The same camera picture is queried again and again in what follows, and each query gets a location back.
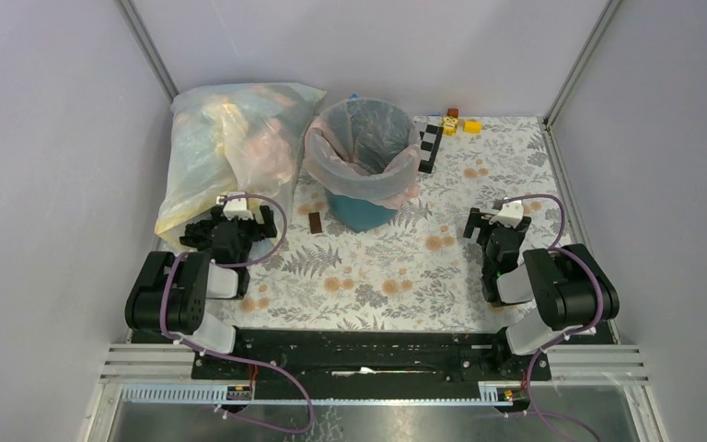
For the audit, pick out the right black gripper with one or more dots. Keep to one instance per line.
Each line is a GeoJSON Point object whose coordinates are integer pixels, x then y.
{"type": "Point", "coordinates": [477, 219]}

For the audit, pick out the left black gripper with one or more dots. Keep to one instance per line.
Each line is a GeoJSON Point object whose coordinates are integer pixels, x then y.
{"type": "Point", "coordinates": [266, 229]}

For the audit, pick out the pink plastic trash bag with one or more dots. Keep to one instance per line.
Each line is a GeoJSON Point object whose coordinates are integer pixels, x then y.
{"type": "Point", "coordinates": [366, 149]}

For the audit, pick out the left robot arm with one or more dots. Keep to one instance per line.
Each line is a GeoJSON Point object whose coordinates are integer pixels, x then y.
{"type": "Point", "coordinates": [168, 299]}

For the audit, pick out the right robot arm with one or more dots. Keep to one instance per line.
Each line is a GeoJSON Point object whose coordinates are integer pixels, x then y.
{"type": "Point", "coordinates": [567, 285]}

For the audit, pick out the black plastic trash bag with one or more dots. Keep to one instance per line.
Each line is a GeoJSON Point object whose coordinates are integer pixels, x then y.
{"type": "Point", "coordinates": [199, 235]}

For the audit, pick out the large clear bag of bags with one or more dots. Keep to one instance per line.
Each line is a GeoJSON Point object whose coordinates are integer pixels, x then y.
{"type": "Point", "coordinates": [236, 137]}

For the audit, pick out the teal plastic trash bin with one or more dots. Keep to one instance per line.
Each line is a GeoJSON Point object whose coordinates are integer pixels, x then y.
{"type": "Point", "coordinates": [358, 215]}

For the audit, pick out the small brown wooden block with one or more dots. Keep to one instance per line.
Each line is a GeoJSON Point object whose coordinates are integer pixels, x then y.
{"type": "Point", "coordinates": [315, 224]}

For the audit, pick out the floral patterned tablecloth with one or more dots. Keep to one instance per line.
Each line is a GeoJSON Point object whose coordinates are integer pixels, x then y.
{"type": "Point", "coordinates": [417, 272]}

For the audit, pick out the yellow cube block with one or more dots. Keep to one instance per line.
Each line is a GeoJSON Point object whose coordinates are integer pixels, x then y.
{"type": "Point", "coordinates": [472, 127]}

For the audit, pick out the black white checkered board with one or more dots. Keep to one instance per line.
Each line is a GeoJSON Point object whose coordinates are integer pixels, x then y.
{"type": "Point", "coordinates": [430, 139]}

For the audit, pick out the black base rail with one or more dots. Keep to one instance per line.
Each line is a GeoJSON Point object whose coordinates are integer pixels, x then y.
{"type": "Point", "coordinates": [359, 368]}

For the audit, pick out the left aluminium frame post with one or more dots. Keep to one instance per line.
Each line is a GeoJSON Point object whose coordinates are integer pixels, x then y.
{"type": "Point", "coordinates": [146, 44]}

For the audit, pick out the aluminium frame post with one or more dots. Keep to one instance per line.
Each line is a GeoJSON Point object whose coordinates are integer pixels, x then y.
{"type": "Point", "coordinates": [596, 35]}
{"type": "Point", "coordinates": [146, 44]}

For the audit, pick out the right aluminium frame post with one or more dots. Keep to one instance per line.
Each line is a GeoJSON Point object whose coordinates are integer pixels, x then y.
{"type": "Point", "coordinates": [596, 35]}

